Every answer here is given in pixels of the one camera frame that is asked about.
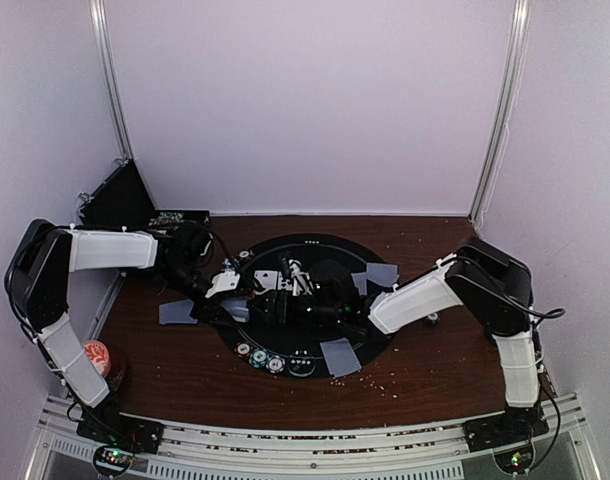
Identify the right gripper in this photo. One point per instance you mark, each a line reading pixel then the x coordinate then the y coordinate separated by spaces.
pixel 274 303

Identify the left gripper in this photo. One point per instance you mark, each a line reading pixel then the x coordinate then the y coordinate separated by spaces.
pixel 216 297

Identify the grey card deck box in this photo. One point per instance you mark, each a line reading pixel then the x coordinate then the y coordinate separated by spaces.
pixel 237 308

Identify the two of spades card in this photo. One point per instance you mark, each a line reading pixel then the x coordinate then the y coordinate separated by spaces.
pixel 267 279

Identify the dealt card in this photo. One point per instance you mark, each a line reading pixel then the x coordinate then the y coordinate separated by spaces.
pixel 340 357
pixel 376 272

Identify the white blue chip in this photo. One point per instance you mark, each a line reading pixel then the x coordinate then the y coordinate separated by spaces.
pixel 275 364

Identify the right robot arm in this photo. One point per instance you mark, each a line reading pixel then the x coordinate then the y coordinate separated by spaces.
pixel 495 287

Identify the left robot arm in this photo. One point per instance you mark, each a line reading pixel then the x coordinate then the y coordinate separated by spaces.
pixel 60 275

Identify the round black poker mat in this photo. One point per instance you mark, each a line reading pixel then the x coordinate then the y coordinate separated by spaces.
pixel 283 340

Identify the leftover cards on table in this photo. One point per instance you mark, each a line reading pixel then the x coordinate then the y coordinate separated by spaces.
pixel 177 313

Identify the green chip stack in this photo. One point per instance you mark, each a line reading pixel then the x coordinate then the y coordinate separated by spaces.
pixel 432 320

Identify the black poker set case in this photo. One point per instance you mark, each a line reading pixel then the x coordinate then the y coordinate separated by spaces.
pixel 122 202

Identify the red patterned tin can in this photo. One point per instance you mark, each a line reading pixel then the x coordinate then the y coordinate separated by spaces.
pixel 108 360

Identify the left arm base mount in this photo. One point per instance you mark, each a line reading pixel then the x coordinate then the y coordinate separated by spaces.
pixel 117 452

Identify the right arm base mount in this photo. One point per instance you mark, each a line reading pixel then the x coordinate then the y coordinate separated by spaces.
pixel 510 440

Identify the aluminium front rail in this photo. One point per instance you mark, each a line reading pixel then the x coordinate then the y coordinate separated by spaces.
pixel 437 450

